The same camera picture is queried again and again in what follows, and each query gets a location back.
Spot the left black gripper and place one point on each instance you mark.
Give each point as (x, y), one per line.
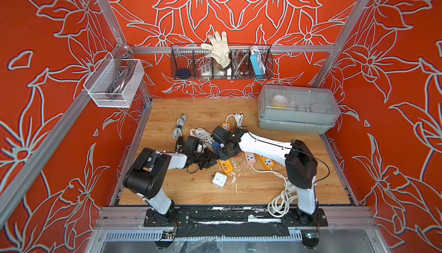
(209, 159)

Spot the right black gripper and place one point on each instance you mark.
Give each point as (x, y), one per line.
(220, 156)

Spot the blue cube plug adapter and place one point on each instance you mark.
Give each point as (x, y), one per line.
(216, 146)

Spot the yellow strip with teal plug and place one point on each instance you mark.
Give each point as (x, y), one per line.
(226, 166)

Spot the white cube plug adapter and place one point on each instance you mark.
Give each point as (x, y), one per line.
(219, 180)

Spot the black power strip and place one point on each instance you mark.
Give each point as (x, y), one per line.
(179, 144)

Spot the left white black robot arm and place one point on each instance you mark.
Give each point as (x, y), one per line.
(147, 174)

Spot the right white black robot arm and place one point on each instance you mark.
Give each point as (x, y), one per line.
(299, 162)

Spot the white socket in basket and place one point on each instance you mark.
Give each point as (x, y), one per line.
(206, 70)

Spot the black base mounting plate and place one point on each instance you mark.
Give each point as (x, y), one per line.
(185, 215)

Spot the light blue power strip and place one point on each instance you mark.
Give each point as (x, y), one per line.
(258, 66)

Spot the grey lidded plastic box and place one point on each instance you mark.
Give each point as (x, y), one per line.
(297, 109)

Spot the dark blue round object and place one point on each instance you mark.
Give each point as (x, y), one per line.
(183, 73)

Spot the white work glove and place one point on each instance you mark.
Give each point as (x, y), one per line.
(218, 49)

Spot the black wire wall basket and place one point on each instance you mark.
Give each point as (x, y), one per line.
(233, 62)

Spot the white wire mesh basket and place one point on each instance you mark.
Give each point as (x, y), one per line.
(115, 83)

